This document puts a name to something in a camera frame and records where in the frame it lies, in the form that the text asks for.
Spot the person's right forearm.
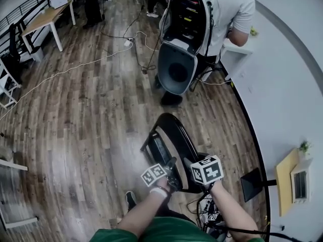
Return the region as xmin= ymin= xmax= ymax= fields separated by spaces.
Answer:
xmin=208 ymin=180 xmax=261 ymax=242

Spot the tangle of black cables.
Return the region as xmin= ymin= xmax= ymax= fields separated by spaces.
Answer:
xmin=186 ymin=194 xmax=231 ymax=239

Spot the black folding chair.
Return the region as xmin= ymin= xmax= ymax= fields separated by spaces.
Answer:
xmin=140 ymin=112 xmax=210 ymax=194

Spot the wooden table with white legs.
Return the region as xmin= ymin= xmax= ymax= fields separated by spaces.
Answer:
xmin=21 ymin=0 xmax=77 ymax=53

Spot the black flat panel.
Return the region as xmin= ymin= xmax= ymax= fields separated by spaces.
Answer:
xmin=240 ymin=167 xmax=264 ymax=203

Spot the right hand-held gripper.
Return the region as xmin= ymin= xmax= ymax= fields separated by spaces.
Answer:
xmin=183 ymin=154 xmax=224 ymax=186

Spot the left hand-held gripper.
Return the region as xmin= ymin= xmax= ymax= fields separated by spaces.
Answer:
xmin=140 ymin=156 xmax=181 ymax=193

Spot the white wristband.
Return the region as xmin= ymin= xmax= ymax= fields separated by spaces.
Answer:
xmin=149 ymin=187 xmax=168 ymax=198

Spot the white waste bin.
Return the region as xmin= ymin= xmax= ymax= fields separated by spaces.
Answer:
xmin=30 ymin=46 xmax=45 ymax=63

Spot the white desk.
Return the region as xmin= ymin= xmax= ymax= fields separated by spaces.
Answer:
xmin=221 ymin=37 xmax=254 ymax=82

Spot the person's green shirt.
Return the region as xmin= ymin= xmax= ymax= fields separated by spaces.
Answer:
xmin=89 ymin=216 xmax=211 ymax=242

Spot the open grey backpack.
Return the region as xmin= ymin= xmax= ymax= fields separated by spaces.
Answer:
xmin=157 ymin=0 xmax=216 ymax=96

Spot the white low table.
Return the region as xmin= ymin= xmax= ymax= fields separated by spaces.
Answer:
xmin=0 ymin=157 xmax=39 ymax=231

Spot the long white cable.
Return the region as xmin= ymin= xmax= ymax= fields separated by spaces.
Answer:
xmin=0 ymin=43 xmax=133 ymax=122

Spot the white wall box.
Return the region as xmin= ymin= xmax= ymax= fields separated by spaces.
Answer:
xmin=290 ymin=157 xmax=314 ymax=201

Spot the white shelf rack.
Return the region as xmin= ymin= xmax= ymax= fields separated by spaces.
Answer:
xmin=0 ymin=58 xmax=22 ymax=110

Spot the black office chair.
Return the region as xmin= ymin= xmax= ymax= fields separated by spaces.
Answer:
xmin=7 ymin=22 xmax=29 ymax=83

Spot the black floor cable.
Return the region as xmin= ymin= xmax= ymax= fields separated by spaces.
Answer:
xmin=100 ymin=5 xmax=162 ymax=75

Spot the small green potted plant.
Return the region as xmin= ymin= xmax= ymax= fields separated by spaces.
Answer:
xmin=298 ymin=140 xmax=313 ymax=157

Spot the person's left forearm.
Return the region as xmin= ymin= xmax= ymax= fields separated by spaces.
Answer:
xmin=117 ymin=178 xmax=169 ymax=239

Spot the yellow wooden board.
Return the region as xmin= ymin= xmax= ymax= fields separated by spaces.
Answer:
xmin=275 ymin=147 xmax=300 ymax=217

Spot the black metal railing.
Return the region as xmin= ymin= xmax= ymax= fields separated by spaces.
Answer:
xmin=0 ymin=0 xmax=55 ymax=39

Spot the person's black shoe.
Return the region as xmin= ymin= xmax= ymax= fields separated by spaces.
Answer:
xmin=125 ymin=190 xmax=137 ymax=212
xmin=160 ymin=92 xmax=183 ymax=106

